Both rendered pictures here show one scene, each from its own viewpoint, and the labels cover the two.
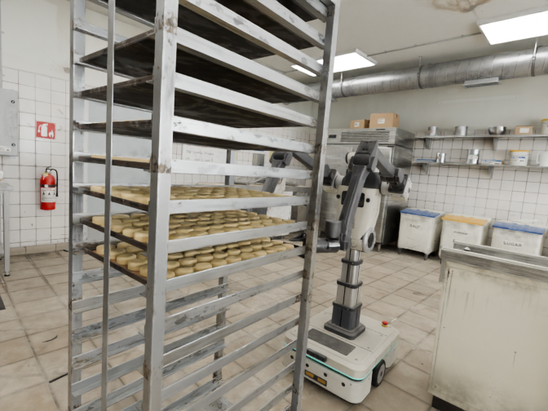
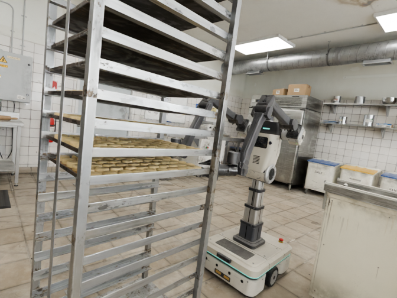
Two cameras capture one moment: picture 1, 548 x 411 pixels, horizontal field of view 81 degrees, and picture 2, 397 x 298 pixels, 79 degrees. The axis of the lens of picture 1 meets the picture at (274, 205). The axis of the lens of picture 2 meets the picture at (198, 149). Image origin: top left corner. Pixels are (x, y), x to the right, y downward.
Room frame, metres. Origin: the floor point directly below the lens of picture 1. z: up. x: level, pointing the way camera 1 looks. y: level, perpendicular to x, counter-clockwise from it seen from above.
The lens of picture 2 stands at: (-0.02, -0.15, 1.18)
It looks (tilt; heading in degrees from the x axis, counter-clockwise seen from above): 6 degrees down; 5
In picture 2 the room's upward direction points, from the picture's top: 7 degrees clockwise
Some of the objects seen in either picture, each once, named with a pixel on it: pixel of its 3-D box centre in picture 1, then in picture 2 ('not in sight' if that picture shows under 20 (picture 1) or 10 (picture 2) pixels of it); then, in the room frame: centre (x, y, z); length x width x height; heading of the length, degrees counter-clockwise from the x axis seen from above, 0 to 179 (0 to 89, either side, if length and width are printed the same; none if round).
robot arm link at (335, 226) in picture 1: (336, 234); (236, 162); (1.25, -0.26, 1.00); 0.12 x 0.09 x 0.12; 142
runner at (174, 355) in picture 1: (241, 320); (154, 216); (0.91, 0.07, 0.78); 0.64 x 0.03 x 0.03; 141
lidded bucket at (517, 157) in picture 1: (518, 158); not in sight; (4.62, -3.42, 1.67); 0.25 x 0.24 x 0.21; 46
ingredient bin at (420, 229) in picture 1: (419, 232); (322, 177); (5.25, -2.46, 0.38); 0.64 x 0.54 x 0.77; 139
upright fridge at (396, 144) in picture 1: (360, 187); (278, 140); (5.91, -1.57, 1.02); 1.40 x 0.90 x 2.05; 46
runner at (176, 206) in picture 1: (250, 202); (164, 129); (0.91, 0.07, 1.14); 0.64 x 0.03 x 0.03; 141
